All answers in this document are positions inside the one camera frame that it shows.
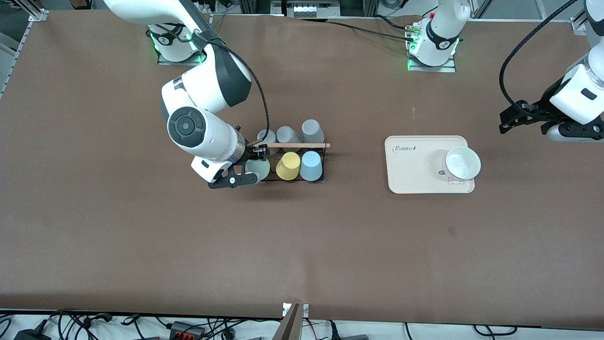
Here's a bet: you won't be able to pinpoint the mint green cup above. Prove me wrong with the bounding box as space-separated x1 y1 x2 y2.
245 158 271 182

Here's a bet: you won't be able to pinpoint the light blue cup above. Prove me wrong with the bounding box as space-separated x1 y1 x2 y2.
300 150 324 182

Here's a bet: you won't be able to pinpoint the grey cup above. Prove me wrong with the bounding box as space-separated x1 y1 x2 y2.
301 119 325 145
257 129 279 156
276 126 302 152

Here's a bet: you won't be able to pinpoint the yellow cup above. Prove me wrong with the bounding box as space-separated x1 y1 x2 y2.
276 151 301 181

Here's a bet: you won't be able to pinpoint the white bowl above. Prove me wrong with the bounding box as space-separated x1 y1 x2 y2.
442 146 482 181

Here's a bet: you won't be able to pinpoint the beige plastic tray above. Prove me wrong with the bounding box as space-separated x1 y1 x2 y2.
385 136 475 195

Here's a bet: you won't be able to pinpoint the white socket box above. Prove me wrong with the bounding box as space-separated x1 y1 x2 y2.
285 0 340 18

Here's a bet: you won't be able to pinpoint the small white mounting plate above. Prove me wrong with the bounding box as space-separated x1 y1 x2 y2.
282 302 310 318

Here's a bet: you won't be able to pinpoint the brown angled bar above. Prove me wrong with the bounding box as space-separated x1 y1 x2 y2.
272 304 302 340

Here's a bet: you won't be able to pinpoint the black box orange connectors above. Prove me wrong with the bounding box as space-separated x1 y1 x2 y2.
169 321 207 340

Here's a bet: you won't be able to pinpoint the black power adapter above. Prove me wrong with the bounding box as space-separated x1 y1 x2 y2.
13 328 52 340

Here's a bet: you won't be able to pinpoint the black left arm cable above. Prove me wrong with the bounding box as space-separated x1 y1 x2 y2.
499 0 579 111

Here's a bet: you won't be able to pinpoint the black wire cup rack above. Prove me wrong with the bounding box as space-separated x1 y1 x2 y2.
249 141 331 184

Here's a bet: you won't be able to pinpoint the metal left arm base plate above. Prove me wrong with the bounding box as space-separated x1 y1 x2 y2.
407 26 457 73

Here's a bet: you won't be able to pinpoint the aluminium frame rail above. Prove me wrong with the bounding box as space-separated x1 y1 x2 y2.
0 8 49 100
570 14 590 36

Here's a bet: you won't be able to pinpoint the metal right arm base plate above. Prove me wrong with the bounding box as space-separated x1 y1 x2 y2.
157 14 209 66

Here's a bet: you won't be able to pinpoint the black cable on table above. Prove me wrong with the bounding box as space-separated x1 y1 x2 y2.
295 18 411 41

